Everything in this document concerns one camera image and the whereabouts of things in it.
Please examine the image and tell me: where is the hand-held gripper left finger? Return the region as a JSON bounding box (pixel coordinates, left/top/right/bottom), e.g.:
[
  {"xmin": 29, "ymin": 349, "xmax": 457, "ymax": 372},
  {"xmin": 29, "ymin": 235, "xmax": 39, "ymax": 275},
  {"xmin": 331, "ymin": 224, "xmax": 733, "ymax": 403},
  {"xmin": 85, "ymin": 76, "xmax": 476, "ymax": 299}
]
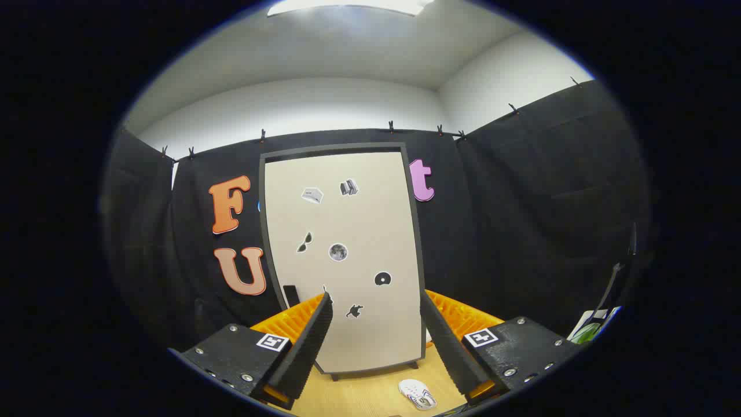
[{"xmin": 168, "ymin": 291, "xmax": 335, "ymax": 411}]

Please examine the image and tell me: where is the row of black cloth clips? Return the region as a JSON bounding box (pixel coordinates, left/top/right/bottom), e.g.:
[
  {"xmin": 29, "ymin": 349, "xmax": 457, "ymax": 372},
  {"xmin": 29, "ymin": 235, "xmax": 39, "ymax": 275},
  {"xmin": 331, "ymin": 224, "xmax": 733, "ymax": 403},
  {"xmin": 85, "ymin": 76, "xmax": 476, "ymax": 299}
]
[{"xmin": 159, "ymin": 75, "xmax": 582, "ymax": 160}]

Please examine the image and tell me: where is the white and green object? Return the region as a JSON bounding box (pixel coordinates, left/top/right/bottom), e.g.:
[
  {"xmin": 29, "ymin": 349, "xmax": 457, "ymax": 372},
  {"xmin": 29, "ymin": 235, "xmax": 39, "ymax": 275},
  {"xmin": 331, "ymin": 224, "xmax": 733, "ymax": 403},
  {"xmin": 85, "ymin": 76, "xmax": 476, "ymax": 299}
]
[{"xmin": 566, "ymin": 306, "xmax": 623, "ymax": 344}]

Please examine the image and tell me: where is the black backdrop cloth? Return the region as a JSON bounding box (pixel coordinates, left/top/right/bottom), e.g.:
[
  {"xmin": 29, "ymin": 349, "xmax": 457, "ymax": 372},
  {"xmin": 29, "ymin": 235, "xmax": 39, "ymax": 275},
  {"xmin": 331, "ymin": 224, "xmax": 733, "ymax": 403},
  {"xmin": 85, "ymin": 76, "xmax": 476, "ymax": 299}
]
[{"xmin": 101, "ymin": 78, "xmax": 655, "ymax": 355}]

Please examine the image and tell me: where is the black strap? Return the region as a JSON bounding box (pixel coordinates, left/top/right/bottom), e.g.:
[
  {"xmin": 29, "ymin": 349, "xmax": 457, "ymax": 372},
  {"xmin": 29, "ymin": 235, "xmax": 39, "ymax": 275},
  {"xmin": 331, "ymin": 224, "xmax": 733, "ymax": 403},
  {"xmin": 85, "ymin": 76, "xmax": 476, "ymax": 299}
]
[{"xmin": 589, "ymin": 222, "xmax": 639, "ymax": 325}]

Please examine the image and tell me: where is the grey shoe cabinet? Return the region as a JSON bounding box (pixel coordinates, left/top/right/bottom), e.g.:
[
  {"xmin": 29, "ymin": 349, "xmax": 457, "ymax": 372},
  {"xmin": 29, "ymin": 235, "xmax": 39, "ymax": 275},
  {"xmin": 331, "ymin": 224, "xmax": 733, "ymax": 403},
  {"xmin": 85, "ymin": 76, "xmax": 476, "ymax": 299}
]
[{"xmin": 259, "ymin": 142, "xmax": 428, "ymax": 381}]

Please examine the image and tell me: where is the beige shoe cabinet door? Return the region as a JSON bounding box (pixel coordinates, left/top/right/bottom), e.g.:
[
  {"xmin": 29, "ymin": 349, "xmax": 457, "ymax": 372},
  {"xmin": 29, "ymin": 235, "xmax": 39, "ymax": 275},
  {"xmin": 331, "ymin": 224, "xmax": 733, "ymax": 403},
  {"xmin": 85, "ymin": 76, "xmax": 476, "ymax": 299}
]
[{"xmin": 263, "ymin": 152, "xmax": 426, "ymax": 375}]

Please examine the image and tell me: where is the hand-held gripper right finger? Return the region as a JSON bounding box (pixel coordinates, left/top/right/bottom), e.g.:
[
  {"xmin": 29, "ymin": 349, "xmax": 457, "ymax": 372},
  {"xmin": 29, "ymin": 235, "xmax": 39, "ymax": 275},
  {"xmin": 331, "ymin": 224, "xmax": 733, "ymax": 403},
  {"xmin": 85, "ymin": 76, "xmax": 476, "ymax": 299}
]
[{"xmin": 418, "ymin": 288, "xmax": 582, "ymax": 406}]

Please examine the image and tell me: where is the ceiling light panel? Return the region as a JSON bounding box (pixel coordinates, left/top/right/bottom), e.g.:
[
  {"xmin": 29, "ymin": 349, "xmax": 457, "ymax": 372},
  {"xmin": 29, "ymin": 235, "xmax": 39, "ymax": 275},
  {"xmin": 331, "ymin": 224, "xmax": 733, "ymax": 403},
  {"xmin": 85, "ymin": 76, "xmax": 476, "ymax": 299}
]
[{"xmin": 266, "ymin": 0, "xmax": 435, "ymax": 17}]

